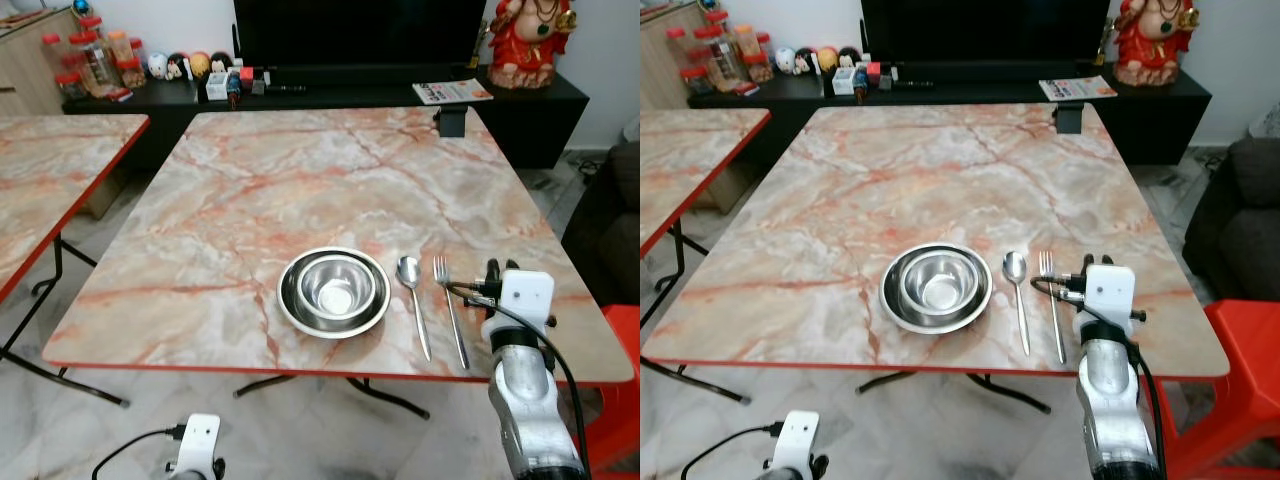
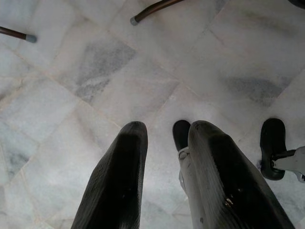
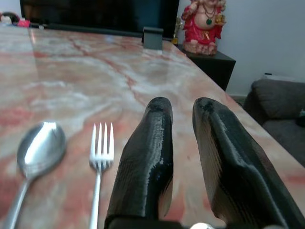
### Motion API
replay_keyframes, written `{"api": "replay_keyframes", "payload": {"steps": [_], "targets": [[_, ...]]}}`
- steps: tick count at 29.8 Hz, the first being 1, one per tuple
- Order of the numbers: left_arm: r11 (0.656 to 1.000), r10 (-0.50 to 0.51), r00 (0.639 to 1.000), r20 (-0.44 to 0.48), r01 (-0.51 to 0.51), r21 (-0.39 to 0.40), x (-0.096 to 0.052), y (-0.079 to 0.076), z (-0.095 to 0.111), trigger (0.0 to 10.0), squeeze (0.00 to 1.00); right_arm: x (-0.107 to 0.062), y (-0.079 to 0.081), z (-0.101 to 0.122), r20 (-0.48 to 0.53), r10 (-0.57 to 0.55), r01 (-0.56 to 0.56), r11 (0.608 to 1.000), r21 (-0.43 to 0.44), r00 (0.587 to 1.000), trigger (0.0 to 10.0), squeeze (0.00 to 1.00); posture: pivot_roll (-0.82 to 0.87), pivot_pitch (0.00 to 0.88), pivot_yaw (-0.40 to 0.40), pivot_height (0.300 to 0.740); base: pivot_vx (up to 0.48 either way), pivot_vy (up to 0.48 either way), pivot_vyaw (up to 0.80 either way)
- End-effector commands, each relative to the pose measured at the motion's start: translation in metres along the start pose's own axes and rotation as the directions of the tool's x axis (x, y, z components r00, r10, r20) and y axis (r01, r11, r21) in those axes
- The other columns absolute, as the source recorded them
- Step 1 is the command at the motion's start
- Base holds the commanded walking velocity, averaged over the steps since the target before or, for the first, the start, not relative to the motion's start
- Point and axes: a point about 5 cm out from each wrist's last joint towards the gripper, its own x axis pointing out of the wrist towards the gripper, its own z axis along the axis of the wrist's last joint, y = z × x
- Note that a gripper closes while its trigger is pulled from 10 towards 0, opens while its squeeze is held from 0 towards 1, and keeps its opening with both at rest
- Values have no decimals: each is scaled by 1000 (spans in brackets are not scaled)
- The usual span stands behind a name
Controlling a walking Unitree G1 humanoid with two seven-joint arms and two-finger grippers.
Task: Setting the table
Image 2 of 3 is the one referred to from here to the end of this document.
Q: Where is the silver robot leg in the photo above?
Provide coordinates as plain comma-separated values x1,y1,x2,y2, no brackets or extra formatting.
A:
271,146,305,183
178,147,193,194

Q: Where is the black robot left foot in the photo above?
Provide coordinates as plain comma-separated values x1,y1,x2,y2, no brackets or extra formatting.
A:
172,119,192,152

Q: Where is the silver robot right leg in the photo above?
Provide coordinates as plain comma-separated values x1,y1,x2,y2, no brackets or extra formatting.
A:
271,146,305,183

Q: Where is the dark curved table leg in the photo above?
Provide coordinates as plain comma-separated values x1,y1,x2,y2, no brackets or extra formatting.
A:
0,26,38,44
130,0,184,26

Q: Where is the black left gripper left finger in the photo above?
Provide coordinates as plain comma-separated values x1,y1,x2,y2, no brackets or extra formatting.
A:
71,121,149,229

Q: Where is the black robot right foot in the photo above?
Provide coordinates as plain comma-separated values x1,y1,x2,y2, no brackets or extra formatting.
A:
259,117,287,181

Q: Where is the black robot foot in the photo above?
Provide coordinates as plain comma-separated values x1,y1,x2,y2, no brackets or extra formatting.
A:
259,117,287,181
172,119,192,152

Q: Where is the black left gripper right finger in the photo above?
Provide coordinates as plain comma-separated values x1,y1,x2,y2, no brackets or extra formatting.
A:
187,120,296,229

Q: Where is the silver robot left leg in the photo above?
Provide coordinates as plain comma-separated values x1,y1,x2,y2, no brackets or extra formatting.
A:
178,147,193,194

